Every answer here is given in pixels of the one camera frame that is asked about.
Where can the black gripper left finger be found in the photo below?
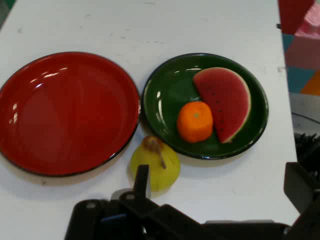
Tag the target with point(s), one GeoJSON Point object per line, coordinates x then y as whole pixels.
{"type": "Point", "coordinates": [105, 220]}

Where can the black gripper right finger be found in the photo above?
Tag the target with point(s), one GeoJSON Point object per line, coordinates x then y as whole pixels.
{"type": "Point", "coordinates": [306, 200]}

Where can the toy orange fruit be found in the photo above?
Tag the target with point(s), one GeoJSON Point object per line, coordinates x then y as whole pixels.
{"type": "Point", "coordinates": [195, 125]}

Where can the black ribbed object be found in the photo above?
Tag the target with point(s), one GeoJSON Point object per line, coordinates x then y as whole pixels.
{"type": "Point", "coordinates": [308, 150]}

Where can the yellow-green toy pear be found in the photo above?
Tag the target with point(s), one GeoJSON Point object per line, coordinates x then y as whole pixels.
{"type": "Point", "coordinates": [166, 177]}

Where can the red round plate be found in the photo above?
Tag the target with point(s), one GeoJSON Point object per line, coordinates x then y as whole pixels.
{"type": "Point", "coordinates": [70, 112]}

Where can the multicolour foam floor mat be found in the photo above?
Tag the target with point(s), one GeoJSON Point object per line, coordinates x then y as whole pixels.
{"type": "Point", "coordinates": [297, 80]}

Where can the toy watermelon slice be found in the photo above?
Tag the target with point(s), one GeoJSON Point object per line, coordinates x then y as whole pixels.
{"type": "Point", "coordinates": [225, 100]}

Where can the dark green round plate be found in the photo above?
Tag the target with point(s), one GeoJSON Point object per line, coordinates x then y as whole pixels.
{"type": "Point", "coordinates": [170, 95]}

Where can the pink foam block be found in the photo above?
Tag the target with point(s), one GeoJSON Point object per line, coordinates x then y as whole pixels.
{"type": "Point", "coordinates": [305, 47]}

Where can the red foam block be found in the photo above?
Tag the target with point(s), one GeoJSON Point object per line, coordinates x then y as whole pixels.
{"type": "Point", "coordinates": [293, 15]}

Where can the green foam block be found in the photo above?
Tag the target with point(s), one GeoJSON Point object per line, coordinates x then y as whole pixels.
{"type": "Point", "coordinates": [7, 3]}

